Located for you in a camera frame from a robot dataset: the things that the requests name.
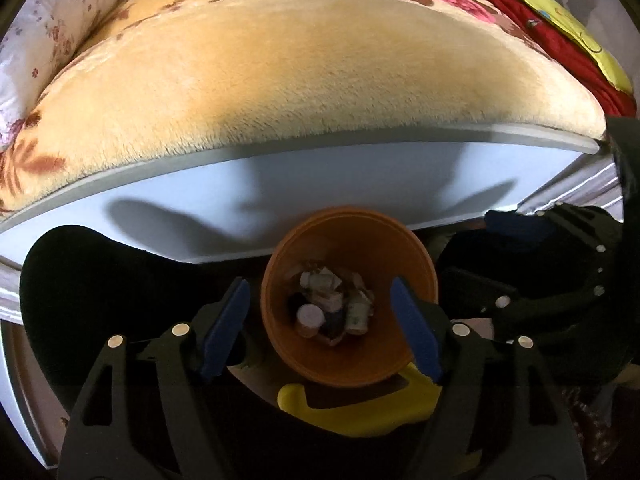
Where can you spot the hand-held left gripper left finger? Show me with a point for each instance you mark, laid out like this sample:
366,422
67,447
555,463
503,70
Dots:
227,330

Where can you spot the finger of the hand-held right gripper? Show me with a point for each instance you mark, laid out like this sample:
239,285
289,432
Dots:
515,221
475,287

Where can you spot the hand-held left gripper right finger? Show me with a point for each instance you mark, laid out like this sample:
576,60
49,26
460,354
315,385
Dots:
415,330

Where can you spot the orange plastic bin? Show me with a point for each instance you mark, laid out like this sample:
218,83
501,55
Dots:
350,300

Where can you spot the black sock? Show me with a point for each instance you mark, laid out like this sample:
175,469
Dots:
327,327

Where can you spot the crumpled printed paper wad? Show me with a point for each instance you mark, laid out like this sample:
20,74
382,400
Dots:
359,310

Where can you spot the grey striped cloth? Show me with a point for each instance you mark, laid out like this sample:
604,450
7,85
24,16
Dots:
570,187

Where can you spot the white capped round bottle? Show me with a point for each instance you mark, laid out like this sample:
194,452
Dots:
310,316

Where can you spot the yellow plastic slipper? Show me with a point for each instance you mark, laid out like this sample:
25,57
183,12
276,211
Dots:
360,407

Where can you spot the crumpled white paper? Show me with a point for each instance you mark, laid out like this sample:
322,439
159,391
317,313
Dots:
322,282

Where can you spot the dark cloth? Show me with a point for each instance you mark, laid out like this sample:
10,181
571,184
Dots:
110,300

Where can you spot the red cloth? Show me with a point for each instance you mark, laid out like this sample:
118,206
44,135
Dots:
540,40

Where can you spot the yellow floral plush blanket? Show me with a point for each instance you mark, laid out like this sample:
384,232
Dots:
300,75

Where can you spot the floral white pillow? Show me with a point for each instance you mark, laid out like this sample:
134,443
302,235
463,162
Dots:
45,45

